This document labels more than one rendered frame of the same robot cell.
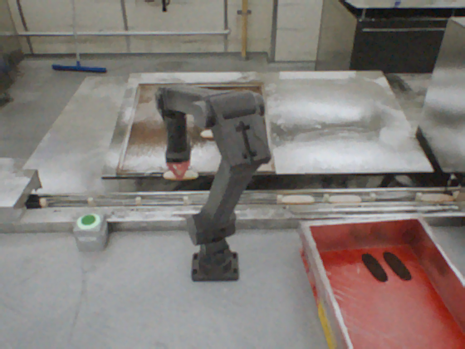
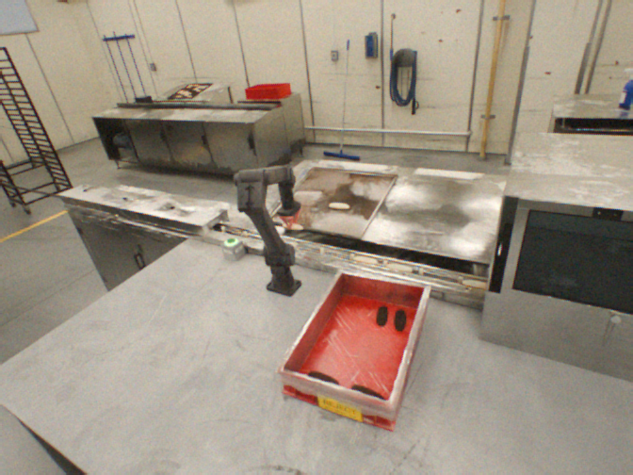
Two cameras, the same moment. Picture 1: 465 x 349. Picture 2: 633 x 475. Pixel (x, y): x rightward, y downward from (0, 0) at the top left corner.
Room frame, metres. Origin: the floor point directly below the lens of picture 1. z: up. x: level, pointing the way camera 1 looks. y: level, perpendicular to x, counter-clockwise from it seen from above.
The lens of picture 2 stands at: (-0.14, -0.71, 1.71)
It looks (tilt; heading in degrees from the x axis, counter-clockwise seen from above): 31 degrees down; 34
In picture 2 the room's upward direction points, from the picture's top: 7 degrees counter-clockwise
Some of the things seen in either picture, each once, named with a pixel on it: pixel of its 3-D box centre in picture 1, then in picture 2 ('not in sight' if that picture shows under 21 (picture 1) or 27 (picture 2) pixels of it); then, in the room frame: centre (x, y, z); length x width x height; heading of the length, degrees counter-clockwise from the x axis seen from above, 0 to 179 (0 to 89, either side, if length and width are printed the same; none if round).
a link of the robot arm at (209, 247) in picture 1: (208, 229); (279, 259); (0.74, 0.06, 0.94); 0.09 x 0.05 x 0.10; 24
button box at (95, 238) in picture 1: (93, 236); (234, 252); (0.82, 0.38, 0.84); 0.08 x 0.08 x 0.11; 1
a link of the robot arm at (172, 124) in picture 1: (175, 120); (285, 188); (0.97, 0.15, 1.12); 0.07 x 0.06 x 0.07; 24
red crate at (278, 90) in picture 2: not in sight; (267, 90); (3.95, 2.52, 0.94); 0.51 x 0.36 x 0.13; 95
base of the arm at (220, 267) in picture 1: (214, 257); (283, 278); (0.72, 0.05, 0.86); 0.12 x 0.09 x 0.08; 91
